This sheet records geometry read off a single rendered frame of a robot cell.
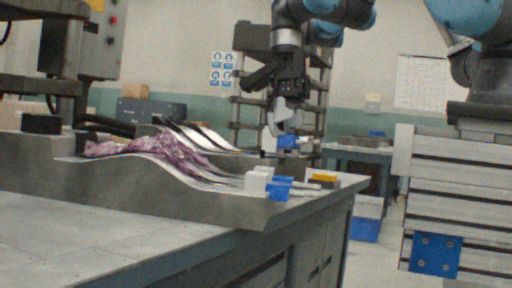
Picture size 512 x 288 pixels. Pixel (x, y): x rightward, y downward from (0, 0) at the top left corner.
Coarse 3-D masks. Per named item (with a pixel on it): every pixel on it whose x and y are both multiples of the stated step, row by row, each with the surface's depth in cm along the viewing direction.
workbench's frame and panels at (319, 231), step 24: (336, 192) 134; (288, 216) 99; (312, 216) 132; (336, 216) 158; (216, 240) 71; (240, 240) 78; (264, 240) 101; (288, 240) 116; (312, 240) 139; (336, 240) 168; (144, 264) 54; (168, 264) 59; (192, 264) 65; (216, 264) 82; (240, 264) 91; (264, 264) 110; (288, 264) 121; (312, 264) 143; (336, 264) 174
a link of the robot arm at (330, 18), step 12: (288, 0) 108; (300, 0) 104; (312, 0) 101; (324, 0) 101; (336, 0) 103; (288, 12) 109; (300, 12) 106; (312, 12) 104; (324, 12) 103; (336, 12) 106
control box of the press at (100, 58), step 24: (96, 0) 166; (120, 0) 177; (48, 24) 161; (96, 24) 167; (120, 24) 180; (48, 48) 161; (96, 48) 169; (120, 48) 182; (48, 72) 161; (96, 72) 171; (120, 72) 184; (48, 96) 166
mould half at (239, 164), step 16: (144, 128) 118; (160, 128) 117; (208, 144) 126; (224, 144) 134; (208, 160) 111; (224, 160) 109; (240, 160) 107; (256, 160) 106; (272, 160) 105; (288, 160) 114; (304, 160) 126; (304, 176) 127
